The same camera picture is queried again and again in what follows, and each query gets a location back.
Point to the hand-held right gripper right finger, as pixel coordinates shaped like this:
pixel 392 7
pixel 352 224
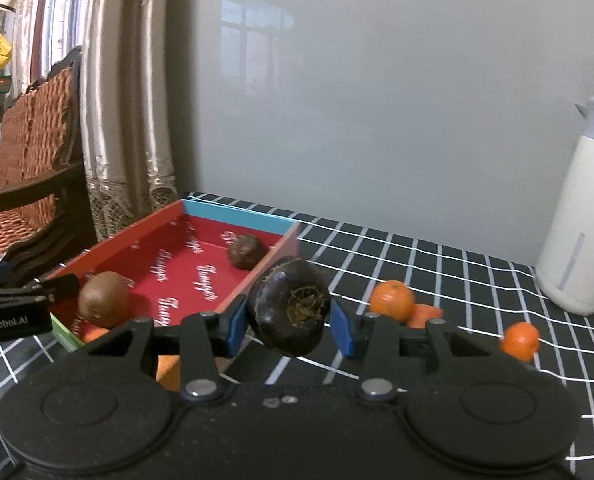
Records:
pixel 344 331

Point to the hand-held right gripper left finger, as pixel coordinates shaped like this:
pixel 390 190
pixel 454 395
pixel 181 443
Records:
pixel 237 328

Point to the dark purple round fruit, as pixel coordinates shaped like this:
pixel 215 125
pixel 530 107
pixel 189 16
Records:
pixel 282 305

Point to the brown kiwi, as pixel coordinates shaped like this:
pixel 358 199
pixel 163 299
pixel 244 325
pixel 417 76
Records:
pixel 102 300

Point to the tangerine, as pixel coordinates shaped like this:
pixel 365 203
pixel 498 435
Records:
pixel 392 301
pixel 520 341
pixel 96 335

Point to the wrinkled brown fruit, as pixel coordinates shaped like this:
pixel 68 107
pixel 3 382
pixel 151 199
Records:
pixel 247 252

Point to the colourful cardboard box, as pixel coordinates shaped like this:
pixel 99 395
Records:
pixel 177 280

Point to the carrot piece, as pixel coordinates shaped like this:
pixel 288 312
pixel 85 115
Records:
pixel 428 316

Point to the black white checked tablecloth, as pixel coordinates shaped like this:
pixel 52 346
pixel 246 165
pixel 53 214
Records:
pixel 452 280

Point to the wooden chair with orange cushion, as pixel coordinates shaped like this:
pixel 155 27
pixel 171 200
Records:
pixel 32 135

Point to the beige satin curtain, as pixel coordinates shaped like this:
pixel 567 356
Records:
pixel 127 110

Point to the white thermos jug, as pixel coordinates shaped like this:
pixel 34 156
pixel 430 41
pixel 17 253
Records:
pixel 577 235

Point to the window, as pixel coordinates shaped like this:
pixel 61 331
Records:
pixel 52 25

